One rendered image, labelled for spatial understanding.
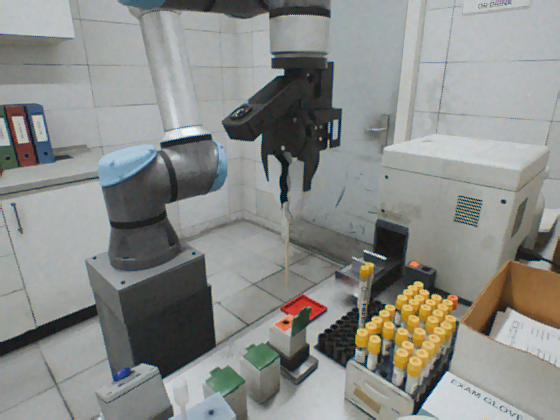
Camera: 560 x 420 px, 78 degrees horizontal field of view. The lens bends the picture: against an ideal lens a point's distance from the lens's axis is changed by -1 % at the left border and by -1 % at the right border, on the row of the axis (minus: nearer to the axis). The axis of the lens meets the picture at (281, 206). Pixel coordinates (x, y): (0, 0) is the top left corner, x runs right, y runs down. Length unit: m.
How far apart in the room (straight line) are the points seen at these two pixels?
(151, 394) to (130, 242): 0.33
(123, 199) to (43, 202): 1.32
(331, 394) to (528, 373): 0.26
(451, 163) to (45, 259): 1.89
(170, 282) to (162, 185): 0.20
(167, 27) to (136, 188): 0.34
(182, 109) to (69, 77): 1.89
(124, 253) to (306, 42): 0.55
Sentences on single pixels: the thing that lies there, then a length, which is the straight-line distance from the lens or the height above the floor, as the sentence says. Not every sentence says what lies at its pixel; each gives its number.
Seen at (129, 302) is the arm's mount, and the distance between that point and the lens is 0.75.
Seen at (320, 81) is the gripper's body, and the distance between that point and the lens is 0.49.
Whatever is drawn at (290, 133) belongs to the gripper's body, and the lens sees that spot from 0.46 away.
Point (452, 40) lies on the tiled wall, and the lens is 2.19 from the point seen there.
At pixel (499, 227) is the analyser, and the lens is 0.78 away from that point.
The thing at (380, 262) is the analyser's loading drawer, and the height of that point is 0.93.
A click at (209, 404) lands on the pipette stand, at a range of 0.46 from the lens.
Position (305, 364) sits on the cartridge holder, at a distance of 0.62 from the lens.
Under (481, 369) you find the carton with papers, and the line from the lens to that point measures 0.56.
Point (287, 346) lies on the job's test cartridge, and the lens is 0.59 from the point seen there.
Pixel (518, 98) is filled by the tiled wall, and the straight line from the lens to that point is 2.08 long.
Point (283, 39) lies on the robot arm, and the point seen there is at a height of 1.36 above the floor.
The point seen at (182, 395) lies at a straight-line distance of 0.41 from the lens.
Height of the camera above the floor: 1.32
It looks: 20 degrees down
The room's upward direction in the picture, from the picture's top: straight up
